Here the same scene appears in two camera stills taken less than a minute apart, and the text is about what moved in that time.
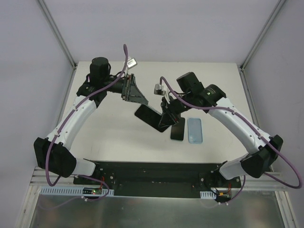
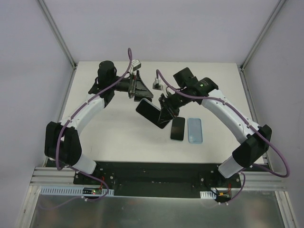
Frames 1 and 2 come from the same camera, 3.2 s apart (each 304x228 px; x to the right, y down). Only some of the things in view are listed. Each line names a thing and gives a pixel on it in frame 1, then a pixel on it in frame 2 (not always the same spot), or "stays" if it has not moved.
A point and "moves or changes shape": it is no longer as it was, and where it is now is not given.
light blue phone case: (194, 129) stays
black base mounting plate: (160, 179) stays
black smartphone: (177, 130) stays
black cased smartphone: (151, 117) moves or changes shape
